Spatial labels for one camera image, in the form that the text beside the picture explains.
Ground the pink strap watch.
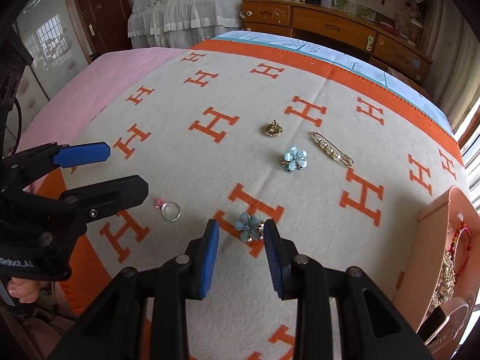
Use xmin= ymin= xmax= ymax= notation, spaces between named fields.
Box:
xmin=418 ymin=296 xmax=477 ymax=353

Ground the light blue printed sheet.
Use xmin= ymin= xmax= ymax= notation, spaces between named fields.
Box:
xmin=210 ymin=30 xmax=451 ymax=132

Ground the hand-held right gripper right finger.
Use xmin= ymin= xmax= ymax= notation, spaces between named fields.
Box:
xmin=263 ymin=220 xmax=434 ymax=360

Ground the blue flower earring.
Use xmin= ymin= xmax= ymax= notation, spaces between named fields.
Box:
xmin=280 ymin=146 xmax=308 ymax=175
xmin=234 ymin=212 xmax=267 ymax=242

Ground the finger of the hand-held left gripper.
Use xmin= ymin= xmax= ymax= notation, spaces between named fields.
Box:
xmin=4 ymin=141 xmax=112 ymax=184
xmin=56 ymin=175 xmax=149 ymax=229

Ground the silver ring with pink stone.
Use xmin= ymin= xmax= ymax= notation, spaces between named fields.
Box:
xmin=155 ymin=198 xmax=182 ymax=222

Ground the pearl safety pin brooch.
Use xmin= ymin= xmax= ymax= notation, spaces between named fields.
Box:
xmin=311 ymin=130 xmax=354 ymax=166

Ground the wooden desk with drawers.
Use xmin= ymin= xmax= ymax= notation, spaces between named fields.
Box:
xmin=242 ymin=0 xmax=434 ymax=83

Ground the gold pendant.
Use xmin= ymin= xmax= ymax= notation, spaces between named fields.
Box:
xmin=262 ymin=120 xmax=284 ymax=137

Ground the rhinestone hair clip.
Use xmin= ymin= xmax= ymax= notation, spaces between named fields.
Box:
xmin=431 ymin=255 xmax=456 ymax=308

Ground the metal window grille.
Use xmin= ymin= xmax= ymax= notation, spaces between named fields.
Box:
xmin=459 ymin=101 xmax=480 ymax=211

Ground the pink plastic tray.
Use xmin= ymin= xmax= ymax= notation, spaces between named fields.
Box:
xmin=392 ymin=185 xmax=480 ymax=353

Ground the brown wooden door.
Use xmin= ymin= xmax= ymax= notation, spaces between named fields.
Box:
xmin=62 ymin=0 xmax=134 ymax=64

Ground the pink bed sheet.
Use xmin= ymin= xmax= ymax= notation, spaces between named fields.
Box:
xmin=17 ymin=47 xmax=188 ymax=196

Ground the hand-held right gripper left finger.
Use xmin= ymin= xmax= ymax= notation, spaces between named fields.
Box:
xmin=47 ymin=219 xmax=220 ymax=360

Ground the beige curtain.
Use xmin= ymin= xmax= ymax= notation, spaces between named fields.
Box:
xmin=424 ymin=0 xmax=480 ymax=132

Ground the person's left hand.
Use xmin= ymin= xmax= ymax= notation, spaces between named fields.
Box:
xmin=7 ymin=277 xmax=40 ymax=306

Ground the white lace furniture cover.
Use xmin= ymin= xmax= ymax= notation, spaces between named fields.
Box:
xmin=127 ymin=0 xmax=263 ymax=49

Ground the red cord bracelet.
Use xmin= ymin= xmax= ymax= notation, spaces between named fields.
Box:
xmin=452 ymin=222 xmax=471 ymax=267

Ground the black cable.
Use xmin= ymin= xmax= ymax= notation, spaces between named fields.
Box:
xmin=11 ymin=95 xmax=24 ymax=156

